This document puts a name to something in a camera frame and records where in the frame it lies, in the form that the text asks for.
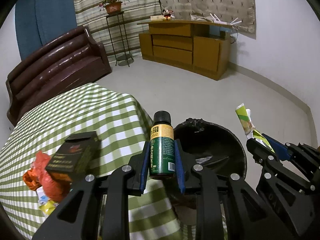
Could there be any red plastic bag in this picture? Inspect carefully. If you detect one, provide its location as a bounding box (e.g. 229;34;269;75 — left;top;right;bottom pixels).
32;151;71;203

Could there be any green white wrapper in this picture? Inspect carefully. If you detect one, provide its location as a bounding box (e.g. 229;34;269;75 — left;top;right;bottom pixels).
235;103;274;153

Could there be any orange wrapper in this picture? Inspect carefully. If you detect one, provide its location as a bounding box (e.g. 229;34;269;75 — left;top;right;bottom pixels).
22;168;42;191

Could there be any green medicine bottle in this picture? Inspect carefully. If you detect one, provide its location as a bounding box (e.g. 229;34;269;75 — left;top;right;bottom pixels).
150;111;176;180

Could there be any black trash bin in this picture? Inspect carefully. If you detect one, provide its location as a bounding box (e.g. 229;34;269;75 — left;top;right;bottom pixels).
172;117;249;227

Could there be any yellow crumpled wrapper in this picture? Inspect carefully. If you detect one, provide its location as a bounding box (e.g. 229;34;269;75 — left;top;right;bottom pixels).
39;199;58;217

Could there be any white blue tube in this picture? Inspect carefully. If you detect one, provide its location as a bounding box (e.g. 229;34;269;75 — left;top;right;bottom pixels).
36;187;49;205

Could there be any black cigarette box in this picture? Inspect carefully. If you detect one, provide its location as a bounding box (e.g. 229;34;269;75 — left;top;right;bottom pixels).
46;131;101;183

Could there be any green checkered tablecloth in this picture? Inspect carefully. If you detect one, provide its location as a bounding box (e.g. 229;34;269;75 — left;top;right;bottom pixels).
1;83;186;239

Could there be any wooden tv cabinet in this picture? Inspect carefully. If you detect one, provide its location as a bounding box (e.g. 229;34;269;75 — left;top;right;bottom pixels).
139;20;231;81

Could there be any white wifi router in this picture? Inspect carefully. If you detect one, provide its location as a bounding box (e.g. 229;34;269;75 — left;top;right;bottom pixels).
209;12;243;26

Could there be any dark brown leather sofa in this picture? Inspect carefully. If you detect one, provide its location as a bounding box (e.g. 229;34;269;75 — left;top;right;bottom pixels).
5;25;112;126

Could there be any black metal plant stand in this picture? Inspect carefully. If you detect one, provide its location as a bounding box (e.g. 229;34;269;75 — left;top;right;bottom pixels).
105;11;134;67

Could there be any beige patterned curtain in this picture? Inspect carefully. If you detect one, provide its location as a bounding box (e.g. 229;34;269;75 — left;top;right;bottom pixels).
160;0;256;34

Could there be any mickey mouse toy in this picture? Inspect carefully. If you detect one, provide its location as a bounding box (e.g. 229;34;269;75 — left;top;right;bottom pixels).
162;9;175;21

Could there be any beige box on cabinet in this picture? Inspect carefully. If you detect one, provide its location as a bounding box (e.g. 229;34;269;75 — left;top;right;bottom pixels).
150;15;166;21

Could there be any striped green curtain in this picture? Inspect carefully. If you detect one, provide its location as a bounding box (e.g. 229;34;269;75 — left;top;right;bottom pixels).
73;0;161;62

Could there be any potted plant orange pot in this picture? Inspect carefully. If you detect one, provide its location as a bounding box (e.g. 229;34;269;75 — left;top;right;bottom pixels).
99;0;130;15

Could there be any blue curtain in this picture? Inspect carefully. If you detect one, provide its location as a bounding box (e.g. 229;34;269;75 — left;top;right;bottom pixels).
15;0;77;60

